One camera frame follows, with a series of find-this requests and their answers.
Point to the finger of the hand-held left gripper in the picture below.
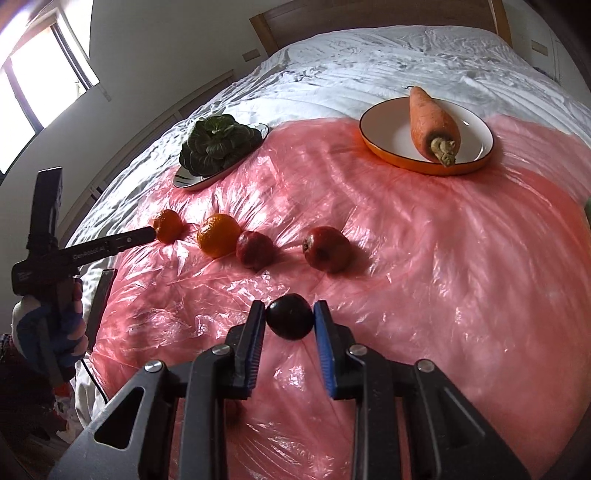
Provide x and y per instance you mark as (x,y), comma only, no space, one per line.
(134,239)

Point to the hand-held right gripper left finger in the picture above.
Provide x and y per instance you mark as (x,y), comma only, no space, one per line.
(254,350)

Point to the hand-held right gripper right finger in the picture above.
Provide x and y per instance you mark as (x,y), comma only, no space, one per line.
(323,350)

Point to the orange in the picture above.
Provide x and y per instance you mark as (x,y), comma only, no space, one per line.
(218,235)
(170,226)

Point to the dark purple plum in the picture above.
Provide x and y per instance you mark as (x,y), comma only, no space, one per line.
(291,318)

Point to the red apple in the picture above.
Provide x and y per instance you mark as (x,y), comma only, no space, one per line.
(327,249)
(254,250)

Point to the person's left forearm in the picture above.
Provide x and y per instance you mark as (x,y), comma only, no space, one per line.
(18,374)

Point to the person's left hand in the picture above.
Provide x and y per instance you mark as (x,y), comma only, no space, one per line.
(69,337)

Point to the phone in red case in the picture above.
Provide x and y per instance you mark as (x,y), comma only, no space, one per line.
(99,304)

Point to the beige panelled window bench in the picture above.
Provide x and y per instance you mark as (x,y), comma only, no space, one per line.
(152,124)

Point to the green bok choy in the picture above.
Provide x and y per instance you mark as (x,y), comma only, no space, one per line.
(217,143)

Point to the pink plastic sheet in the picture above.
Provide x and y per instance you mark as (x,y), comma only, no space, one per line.
(438,277)

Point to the window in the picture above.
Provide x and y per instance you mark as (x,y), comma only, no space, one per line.
(37,83)

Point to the orange-rimmed white plate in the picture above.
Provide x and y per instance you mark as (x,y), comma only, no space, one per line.
(388,129)

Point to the carrot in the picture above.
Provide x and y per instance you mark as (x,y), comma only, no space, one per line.
(431,120)

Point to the wooden headboard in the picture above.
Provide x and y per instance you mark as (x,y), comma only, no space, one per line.
(323,18)

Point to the beige wall socket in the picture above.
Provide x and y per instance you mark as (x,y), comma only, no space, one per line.
(538,46)
(252,55)

